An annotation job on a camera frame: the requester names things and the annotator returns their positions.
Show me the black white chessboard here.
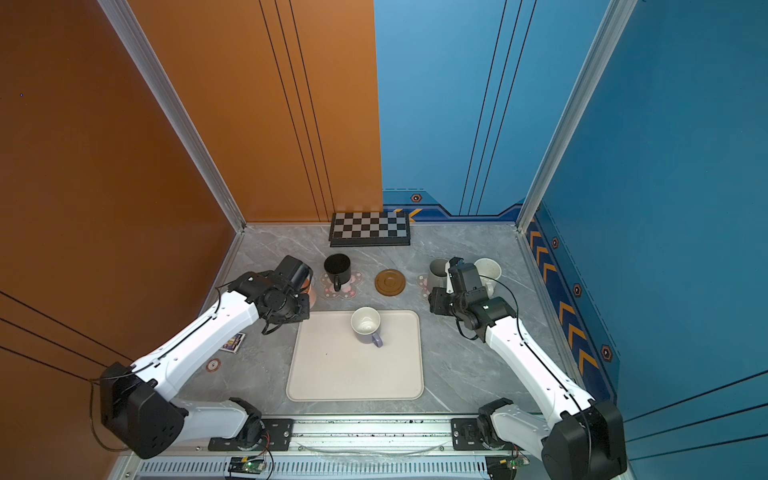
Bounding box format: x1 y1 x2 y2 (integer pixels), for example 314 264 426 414
329 211 411 247

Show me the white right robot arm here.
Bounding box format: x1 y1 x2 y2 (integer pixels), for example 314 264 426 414
429 287 628 479

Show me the grey mug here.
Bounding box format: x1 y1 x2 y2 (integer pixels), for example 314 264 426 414
427 259 448 292

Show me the beige serving tray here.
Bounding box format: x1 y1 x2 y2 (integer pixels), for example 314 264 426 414
286 310 424 402

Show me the aluminium right corner post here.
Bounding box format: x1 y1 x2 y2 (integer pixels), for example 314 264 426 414
516 0 638 234

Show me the black mug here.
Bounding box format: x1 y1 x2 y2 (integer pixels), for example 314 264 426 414
323 253 351 292

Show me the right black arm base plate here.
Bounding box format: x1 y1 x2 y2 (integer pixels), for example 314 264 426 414
450 417 491 451

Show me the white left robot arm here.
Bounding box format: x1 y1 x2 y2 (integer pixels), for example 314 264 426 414
91 257 313 459

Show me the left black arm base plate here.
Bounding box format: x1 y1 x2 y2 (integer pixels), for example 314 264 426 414
207 418 295 453

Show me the purple playing card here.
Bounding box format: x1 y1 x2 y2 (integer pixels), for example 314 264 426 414
221 332 246 353

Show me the green circuit board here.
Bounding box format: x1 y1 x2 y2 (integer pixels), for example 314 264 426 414
227 456 267 478

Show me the small red round token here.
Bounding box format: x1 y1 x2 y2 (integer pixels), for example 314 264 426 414
205 358 221 373

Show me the orange pink mug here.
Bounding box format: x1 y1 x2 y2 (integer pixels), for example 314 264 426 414
302 278 316 304

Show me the small right circuit board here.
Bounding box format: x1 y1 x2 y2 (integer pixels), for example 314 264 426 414
485 456 529 480

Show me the aluminium corner post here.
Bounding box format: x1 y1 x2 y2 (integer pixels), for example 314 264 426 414
516 0 638 234
98 0 247 233

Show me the pink flower coaster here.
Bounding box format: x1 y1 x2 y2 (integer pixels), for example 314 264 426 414
321 271 363 300
417 275 430 299

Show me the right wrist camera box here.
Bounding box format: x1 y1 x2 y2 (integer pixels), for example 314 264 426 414
447 257 485 296

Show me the brown wooden round coaster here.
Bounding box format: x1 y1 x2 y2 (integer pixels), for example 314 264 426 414
375 269 407 297

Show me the aluminium left corner post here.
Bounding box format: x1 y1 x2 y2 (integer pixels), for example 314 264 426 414
98 0 247 233

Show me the white lavender mug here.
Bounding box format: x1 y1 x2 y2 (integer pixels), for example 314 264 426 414
350 307 383 348

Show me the aluminium front rail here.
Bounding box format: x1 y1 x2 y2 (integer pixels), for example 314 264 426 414
108 414 548 479

